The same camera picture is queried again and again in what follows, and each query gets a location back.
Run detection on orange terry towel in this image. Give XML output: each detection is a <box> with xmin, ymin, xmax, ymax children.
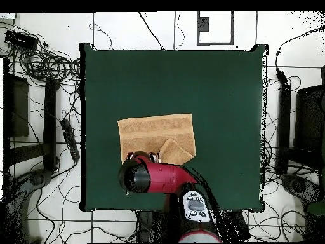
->
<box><xmin>117</xmin><ymin>113</ymin><xmax>197</xmax><ymax>166</ymax></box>

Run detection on black power strip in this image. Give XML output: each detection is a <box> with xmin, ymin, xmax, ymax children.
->
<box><xmin>60</xmin><ymin>118</ymin><xmax>81</xmax><ymax>162</ymax></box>

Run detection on dark green table cloth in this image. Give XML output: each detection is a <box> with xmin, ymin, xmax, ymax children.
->
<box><xmin>79</xmin><ymin>42</ymin><xmax>269</xmax><ymax>213</ymax></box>

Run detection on grey stand base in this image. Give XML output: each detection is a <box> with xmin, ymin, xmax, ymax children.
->
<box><xmin>4</xmin><ymin>168</ymin><xmax>53</xmax><ymax>243</ymax></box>
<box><xmin>280</xmin><ymin>173</ymin><xmax>324</xmax><ymax>205</ymax></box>

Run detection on black rectangular box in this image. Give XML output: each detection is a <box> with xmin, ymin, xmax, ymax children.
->
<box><xmin>4</xmin><ymin>30</ymin><xmax>39</xmax><ymax>51</ymax></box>

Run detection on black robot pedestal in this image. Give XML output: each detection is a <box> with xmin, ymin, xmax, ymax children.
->
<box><xmin>135</xmin><ymin>210</ymin><xmax>178</xmax><ymax>243</ymax></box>

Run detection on black frame stand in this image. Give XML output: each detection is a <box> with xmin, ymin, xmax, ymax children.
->
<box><xmin>275</xmin><ymin>64</ymin><xmax>325</xmax><ymax>176</ymax></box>
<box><xmin>2</xmin><ymin>57</ymin><xmax>60</xmax><ymax>173</ymax></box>

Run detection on thin black cable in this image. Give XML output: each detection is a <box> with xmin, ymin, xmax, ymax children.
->
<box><xmin>138</xmin><ymin>11</ymin><xmax>165</xmax><ymax>51</ymax></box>
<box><xmin>173</xmin><ymin>11</ymin><xmax>185</xmax><ymax>51</ymax></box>

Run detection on tangled black cables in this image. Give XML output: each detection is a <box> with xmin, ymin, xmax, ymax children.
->
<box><xmin>0</xmin><ymin>22</ymin><xmax>81</xmax><ymax>86</ymax></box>

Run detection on grey square frame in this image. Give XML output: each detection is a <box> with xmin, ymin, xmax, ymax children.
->
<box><xmin>196</xmin><ymin>11</ymin><xmax>235</xmax><ymax>46</ymax></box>

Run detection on black plug with cable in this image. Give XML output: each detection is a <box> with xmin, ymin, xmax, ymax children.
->
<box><xmin>275</xmin><ymin>25</ymin><xmax>325</xmax><ymax>85</ymax></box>

